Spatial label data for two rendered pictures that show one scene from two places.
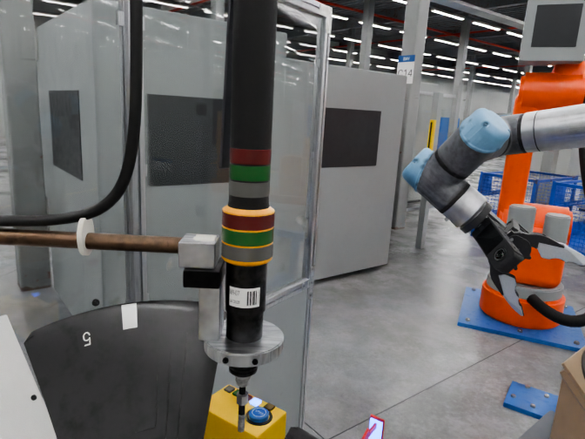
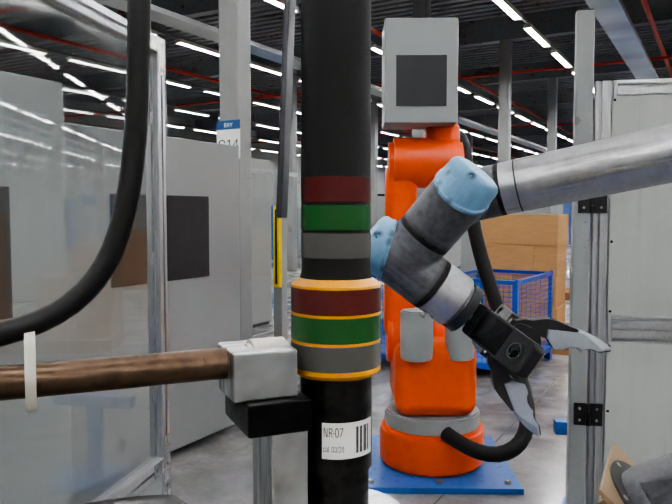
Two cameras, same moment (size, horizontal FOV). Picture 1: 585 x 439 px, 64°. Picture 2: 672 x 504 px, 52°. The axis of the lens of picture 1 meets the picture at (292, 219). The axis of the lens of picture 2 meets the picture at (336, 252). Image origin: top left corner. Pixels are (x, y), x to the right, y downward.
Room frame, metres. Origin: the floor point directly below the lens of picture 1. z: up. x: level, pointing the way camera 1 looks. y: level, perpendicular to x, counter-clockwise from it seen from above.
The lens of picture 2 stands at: (0.07, 0.16, 1.62)
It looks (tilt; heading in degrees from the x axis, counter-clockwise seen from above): 3 degrees down; 338
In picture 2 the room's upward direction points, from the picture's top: straight up
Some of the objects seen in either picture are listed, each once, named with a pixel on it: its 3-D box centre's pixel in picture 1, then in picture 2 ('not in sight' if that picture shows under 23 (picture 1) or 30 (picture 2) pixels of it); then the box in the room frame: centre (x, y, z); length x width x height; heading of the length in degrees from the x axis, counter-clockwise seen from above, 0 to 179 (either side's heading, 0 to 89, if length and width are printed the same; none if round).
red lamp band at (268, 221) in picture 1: (248, 217); (335, 297); (0.38, 0.04, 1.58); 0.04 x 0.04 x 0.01
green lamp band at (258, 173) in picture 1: (250, 171); (335, 217); (0.38, 0.04, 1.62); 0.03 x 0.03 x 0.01
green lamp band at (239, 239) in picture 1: (247, 233); (335, 324); (0.38, 0.04, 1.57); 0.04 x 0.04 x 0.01
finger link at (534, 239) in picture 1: (535, 246); (543, 335); (0.81, -0.44, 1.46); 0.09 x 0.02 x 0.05; 68
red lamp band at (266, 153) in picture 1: (250, 155); (335, 190); (0.38, 0.04, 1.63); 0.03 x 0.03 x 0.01
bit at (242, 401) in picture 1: (242, 405); not in sight; (0.38, 0.04, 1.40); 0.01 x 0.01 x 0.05
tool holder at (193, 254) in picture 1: (233, 294); (317, 441); (0.38, 0.05, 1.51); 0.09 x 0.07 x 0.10; 91
